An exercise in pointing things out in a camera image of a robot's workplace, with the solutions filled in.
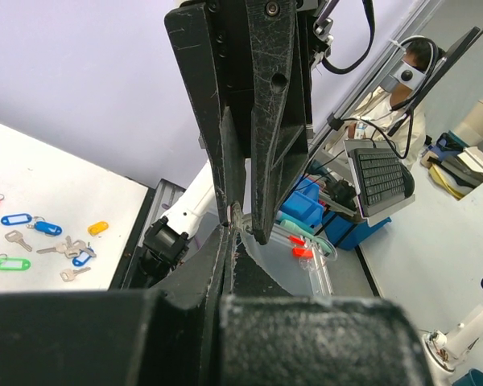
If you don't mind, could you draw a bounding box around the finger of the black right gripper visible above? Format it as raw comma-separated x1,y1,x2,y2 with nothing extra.
164,2,246,225
246,1,308,244

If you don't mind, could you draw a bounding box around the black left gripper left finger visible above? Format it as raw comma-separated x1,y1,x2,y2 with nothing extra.
0,226,230,385

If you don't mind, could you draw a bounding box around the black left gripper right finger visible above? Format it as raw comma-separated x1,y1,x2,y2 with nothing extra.
221,231,431,386

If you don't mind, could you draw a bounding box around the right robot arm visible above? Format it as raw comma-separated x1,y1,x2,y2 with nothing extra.
138,1,317,278

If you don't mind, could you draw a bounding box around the blue storage bin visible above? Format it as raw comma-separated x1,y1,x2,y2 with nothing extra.
280,179,392,251

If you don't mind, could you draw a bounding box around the black keyboard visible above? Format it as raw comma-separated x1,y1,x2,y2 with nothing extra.
344,139,415,219

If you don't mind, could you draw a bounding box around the person with headset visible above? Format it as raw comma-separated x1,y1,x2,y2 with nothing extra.
325,35,440,170

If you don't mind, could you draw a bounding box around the yellow key tag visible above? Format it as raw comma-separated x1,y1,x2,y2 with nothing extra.
87,221,109,236

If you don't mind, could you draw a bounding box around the silver key cluster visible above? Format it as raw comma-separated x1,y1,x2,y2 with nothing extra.
35,236,97,282

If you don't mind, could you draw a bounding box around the blue tag key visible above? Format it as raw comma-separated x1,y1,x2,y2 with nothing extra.
27,220,63,236

